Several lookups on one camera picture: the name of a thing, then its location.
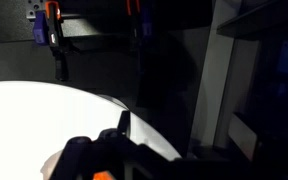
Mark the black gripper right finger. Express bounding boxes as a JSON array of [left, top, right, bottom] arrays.
[[170, 151, 262, 180]]

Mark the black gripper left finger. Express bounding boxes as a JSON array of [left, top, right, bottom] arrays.
[[50, 109, 133, 180]]

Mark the orange and black bar clamp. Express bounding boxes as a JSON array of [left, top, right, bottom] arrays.
[[125, 0, 142, 51], [44, 0, 70, 82]]

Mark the purple clamp block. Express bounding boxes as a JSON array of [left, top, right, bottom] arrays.
[[32, 11, 49, 47], [140, 5, 154, 38]]

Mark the grey metal mounting bracket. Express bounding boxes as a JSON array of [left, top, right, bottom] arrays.
[[25, 0, 47, 20]]

